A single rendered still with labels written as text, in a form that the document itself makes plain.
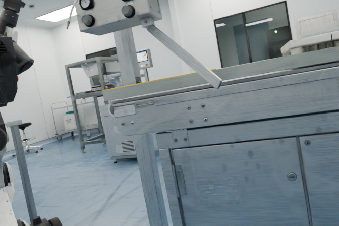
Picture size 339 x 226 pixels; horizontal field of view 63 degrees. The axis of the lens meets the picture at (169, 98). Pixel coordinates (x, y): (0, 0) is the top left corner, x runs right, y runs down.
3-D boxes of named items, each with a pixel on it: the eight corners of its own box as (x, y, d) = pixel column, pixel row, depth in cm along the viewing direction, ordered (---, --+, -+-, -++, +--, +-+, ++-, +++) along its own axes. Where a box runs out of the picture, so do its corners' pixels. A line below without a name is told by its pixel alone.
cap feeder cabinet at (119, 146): (109, 164, 354) (98, 106, 350) (131, 151, 405) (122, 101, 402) (152, 162, 328) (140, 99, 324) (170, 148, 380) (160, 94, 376)
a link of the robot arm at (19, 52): (27, 70, 153) (34, 55, 144) (13, 77, 146) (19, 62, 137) (11, 54, 152) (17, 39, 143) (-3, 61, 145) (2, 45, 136)
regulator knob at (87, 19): (80, 26, 75) (77, 10, 75) (85, 27, 77) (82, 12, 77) (91, 23, 74) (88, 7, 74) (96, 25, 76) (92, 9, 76)
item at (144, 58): (139, 98, 368) (131, 52, 364) (143, 97, 377) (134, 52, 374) (155, 96, 358) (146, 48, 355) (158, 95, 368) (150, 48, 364)
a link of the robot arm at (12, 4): (26, 2, 156) (20, 22, 155) (24, 5, 164) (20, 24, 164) (0, -8, 149) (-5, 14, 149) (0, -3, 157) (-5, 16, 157)
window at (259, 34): (223, 75, 567) (213, 19, 561) (223, 75, 568) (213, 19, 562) (295, 62, 512) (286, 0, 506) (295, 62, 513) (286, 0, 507)
